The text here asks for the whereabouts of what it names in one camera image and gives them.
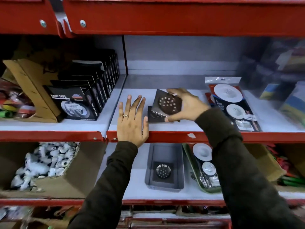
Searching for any person's right hand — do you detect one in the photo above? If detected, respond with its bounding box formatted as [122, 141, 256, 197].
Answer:
[164, 88, 211, 123]

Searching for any person's left hand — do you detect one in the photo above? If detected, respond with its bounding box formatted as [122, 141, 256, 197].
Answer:
[116, 95, 149, 148]

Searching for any square steel drain cover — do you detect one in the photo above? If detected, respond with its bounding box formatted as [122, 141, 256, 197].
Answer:
[152, 161, 179, 184]
[147, 106, 180, 123]
[152, 89, 183, 117]

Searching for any person's right forearm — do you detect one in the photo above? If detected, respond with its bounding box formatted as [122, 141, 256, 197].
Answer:
[195, 108, 305, 229]

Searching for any person's left forearm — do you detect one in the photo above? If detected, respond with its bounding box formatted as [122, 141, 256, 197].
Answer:
[68, 141, 139, 229]

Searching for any red metal shelf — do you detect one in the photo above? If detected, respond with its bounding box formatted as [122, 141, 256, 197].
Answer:
[106, 74, 305, 144]
[62, 0, 305, 38]
[0, 0, 64, 38]
[0, 143, 305, 207]
[117, 213, 232, 229]
[0, 74, 127, 142]

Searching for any grey plastic tray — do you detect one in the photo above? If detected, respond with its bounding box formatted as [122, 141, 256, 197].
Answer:
[145, 143, 185, 193]

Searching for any row of black tape boxes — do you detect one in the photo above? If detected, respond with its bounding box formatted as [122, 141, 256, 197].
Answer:
[44, 48, 120, 121]

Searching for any green plastic tray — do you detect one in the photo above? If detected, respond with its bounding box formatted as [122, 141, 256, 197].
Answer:
[182, 143, 222, 194]

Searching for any black shelf divider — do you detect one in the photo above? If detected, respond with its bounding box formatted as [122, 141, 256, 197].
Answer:
[122, 35, 129, 76]

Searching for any white sink strainer packet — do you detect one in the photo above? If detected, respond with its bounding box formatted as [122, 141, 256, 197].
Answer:
[205, 77, 262, 132]
[191, 143, 221, 189]

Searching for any cardboard box of fittings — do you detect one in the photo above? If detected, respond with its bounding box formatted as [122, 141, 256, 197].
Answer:
[0, 142, 107, 199]

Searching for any pile of white plastic fittings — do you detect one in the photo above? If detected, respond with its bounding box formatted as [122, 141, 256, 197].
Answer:
[10, 142, 79, 191]

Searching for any open brown cardboard box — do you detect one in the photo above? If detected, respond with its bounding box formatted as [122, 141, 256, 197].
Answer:
[2, 59, 63, 123]

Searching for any small brown cardboard box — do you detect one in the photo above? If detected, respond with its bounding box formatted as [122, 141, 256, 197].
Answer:
[244, 143, 287, 182]

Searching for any pile of colourful packets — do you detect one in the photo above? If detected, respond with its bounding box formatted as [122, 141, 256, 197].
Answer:
[0, 78, 37, 119]

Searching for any pile of red green tools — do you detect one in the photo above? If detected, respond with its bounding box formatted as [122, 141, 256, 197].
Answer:
[264, 144, 305, 188]

